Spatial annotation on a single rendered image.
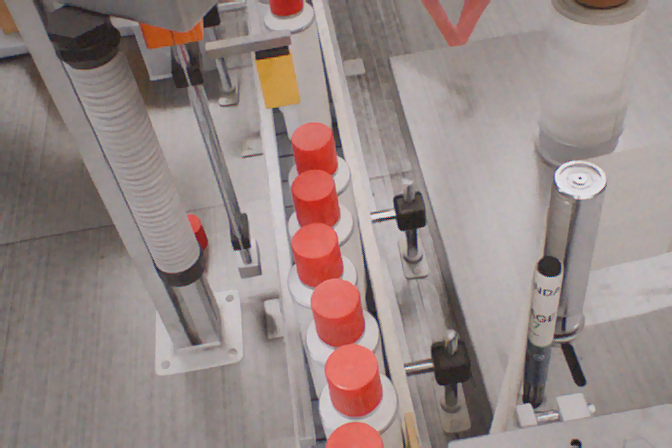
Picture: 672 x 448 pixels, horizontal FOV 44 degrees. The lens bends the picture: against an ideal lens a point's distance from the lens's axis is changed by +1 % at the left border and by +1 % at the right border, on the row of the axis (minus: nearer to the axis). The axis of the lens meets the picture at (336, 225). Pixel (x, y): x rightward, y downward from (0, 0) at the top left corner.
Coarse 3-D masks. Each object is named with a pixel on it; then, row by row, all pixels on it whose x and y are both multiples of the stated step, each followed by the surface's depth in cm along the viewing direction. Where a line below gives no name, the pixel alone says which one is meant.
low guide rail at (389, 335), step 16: (320, 0) 104; (320, 16) 102; (320, 32) 100; (336, 64) 96; (336, 80) 94; (336, 96) 92; (336, 112) 90; (352, 144) 87; (352, 160) 85; (352, 176) 84; (368, 224) 79; (368, 240) 78; (368, 256) 77; (368, 272) 78; (384, 288) 74; (384, 304) 73; (384, 320) 72; (384, 336) 71; (400, 352) 70; (400, 368) 69; (400, 384) 68; (400, 400) 67; (400, 416) 66; (416, 432) 65
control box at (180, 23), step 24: (48, 0) 43; (72, 0) 41; (96, 0) 41; (120, 0) 40; (144, 0) 39; (168, 0) 38; (192, 0) 39; (216, 0) 41; (168, 24) 39; (192, 24) 39
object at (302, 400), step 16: (256, 16) 96; (256, 32) 94; (256, 80) 88; (272, 112) 86; (272, 128) 83; (272, 144) 81; (272, 160) 80; (272, 176) 78; (272, 192) 77; (272, 208) 76; (288, 240) 73; (288, 256) 72; (288, 272) 71; (288, 288) 70; (288, 304) 69; (288, 320) 67; (288, 336) 66; (304, 368) 64; (304, 384) 63; (304, 400) 63; (304, 416) 62; (304, 432) 61
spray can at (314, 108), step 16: (272, 0) 79; (288, 0) 78; (272, 16) 81; (288, 16) 80; (304, 16) 80; (304, 32) 81; (304, 48) 82; (304, 64) 83; (320, 64) 85; (304, 80) 85; (320, 80) 86; (304, 96) 86; (320, 96) 87; (288, 112) 89; (304, 112) 88; (320, 112) 89; (288, 128) 91
